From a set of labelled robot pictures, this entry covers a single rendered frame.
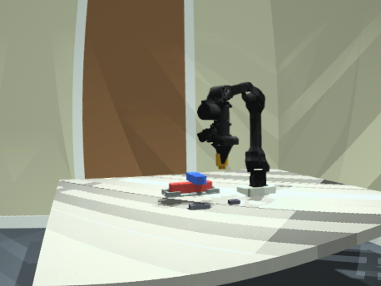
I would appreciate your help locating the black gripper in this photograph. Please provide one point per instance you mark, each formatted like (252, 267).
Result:
(223, 144)

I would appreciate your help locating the red tapered block with square socket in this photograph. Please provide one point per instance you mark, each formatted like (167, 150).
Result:
(188, 187)

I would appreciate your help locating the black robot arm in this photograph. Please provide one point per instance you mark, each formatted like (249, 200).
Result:
(216, 107)

